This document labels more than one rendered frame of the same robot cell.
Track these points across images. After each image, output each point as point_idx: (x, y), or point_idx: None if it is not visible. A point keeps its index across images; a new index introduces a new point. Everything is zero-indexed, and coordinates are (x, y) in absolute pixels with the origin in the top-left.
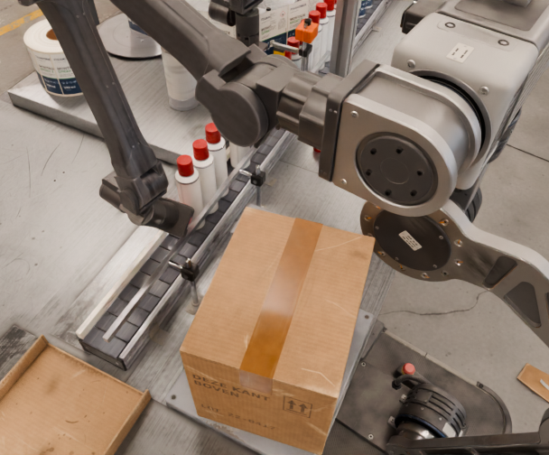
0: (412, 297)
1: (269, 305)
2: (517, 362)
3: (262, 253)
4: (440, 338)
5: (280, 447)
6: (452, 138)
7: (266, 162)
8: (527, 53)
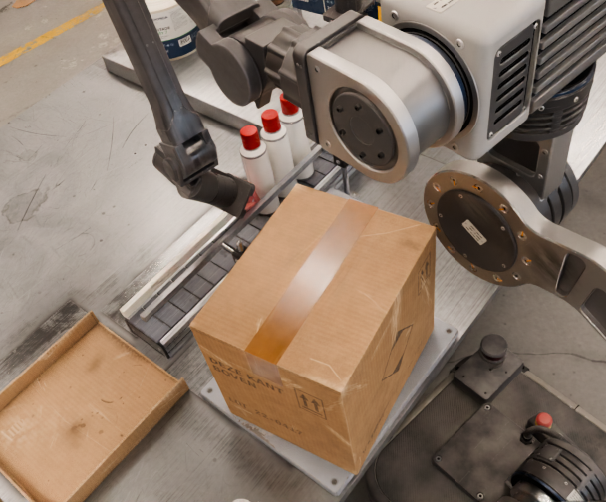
0: (584, 337)
1: (293, 290)
2: None
3: (300, 234)
4: None
5: (312, 459)
6: (417, 96)
7: None
8: (524, 1)
